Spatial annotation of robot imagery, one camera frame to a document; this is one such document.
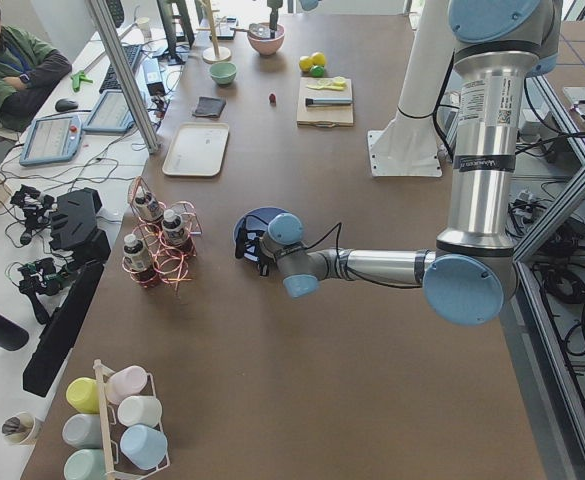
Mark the light blue cup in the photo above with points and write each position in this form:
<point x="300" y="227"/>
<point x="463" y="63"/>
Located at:
<point x="144" y="446"/>

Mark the blue plate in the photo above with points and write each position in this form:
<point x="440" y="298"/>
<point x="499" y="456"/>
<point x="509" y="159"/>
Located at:
<point x="257" y="219"/>

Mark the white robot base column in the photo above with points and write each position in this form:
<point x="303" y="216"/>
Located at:
<point x="408" y="145"/>

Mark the dark drink bottle front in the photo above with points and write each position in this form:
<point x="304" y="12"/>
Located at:
<point x="137" y="257"/>

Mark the green bowl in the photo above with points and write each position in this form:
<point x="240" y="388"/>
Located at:
<point x="223" y="73"/>

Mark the dark drink bottle back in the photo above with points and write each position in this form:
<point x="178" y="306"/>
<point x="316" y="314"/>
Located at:
<point x="147" y="206"/>

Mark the yellow lemon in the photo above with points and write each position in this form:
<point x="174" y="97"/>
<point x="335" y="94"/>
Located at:
<point x="305" y="63"/>
<point x="318" y="59"/>

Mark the white cup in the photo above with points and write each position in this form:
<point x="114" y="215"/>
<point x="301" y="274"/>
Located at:
<point x="138" y="409"/>

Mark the wooden cup tree stand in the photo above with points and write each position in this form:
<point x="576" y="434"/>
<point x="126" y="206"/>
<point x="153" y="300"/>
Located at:
<point x="216" y="53"/>

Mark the yellow plastic peeler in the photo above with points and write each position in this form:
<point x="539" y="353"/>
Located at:
<point x="333" y="84"/>

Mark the green lime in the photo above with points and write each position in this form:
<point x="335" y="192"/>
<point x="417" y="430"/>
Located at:
<point x="317" y="71"/>

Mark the copper wire bottle rack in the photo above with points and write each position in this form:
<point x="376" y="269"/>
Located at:
<point x="170" y="264"/>

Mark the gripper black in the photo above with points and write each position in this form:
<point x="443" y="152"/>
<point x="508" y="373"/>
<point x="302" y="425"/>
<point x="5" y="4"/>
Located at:
<point x="263" y="261"/>
<point x="273" y="20"/>

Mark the paper cup with utensils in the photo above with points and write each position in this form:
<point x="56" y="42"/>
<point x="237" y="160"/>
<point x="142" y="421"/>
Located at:
<point x="21" y="429"/>

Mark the teach pendant left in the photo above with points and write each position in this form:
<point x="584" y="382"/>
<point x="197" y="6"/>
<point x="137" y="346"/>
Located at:
<point x="52" y="140"/>

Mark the grey cup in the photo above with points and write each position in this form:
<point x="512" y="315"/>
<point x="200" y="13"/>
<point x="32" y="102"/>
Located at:
<point x="83" y="431"/>

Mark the dark drink bottle middle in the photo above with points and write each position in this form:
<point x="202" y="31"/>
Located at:
<point x="173" y="228"/>

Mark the beige tray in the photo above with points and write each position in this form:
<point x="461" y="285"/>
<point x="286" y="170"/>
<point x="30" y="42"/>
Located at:
<point x="196" y="150"/>

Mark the seated person green shirt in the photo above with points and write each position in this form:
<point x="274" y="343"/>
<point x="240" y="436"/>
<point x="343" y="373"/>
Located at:
<point x="30" y="70"/>

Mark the black computer mouse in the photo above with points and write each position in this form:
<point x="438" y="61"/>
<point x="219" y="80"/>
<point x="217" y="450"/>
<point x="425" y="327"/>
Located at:
<point x="65" y="105"/>

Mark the aluminium frame post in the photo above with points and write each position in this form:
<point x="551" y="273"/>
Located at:
<point x="104" y="24"/>

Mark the white wire cup rack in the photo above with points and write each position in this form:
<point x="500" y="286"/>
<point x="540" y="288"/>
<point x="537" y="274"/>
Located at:
<point x="117" y="465"/>

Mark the teach pendant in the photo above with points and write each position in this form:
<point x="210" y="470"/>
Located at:
<point x="110" y="115"/>
<point x="52" y="140"/>

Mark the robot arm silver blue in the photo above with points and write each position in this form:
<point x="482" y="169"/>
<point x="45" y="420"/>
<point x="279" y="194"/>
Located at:
<point x="495" y="46"/>
<point x="306" y="5"/>

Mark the teach pendant right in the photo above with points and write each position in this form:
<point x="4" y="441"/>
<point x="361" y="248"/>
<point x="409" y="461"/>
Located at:
<point x="110" y="115"/>

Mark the pink cup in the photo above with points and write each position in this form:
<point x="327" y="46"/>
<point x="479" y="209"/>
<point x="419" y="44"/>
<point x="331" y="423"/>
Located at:
<point x="124" y="383"/>

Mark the knife with black handle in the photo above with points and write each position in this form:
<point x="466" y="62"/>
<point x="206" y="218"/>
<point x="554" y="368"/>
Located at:
<point x="327" y="102"/>

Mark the dark grey cloth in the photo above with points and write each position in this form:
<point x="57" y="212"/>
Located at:
<point x="209" y="107"/>

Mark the dark drink bottle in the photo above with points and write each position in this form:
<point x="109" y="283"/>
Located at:
<point x="147" y="206"/>
<point x="173" y="228"/>
<point x="137" y="257"/>

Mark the wooden cutting board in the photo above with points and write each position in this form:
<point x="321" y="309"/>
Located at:
<point x="324" y="116"/>

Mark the mint green cup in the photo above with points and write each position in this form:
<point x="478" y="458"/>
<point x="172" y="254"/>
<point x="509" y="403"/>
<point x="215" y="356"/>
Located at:
<point x="85" y="464"/>

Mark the yellow cup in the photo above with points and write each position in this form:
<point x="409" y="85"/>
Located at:
<point x="82" y="395"/>

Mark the pink bowl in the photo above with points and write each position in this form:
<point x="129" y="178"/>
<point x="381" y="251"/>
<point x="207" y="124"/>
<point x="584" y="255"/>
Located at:
<point x="264" y="40"/>

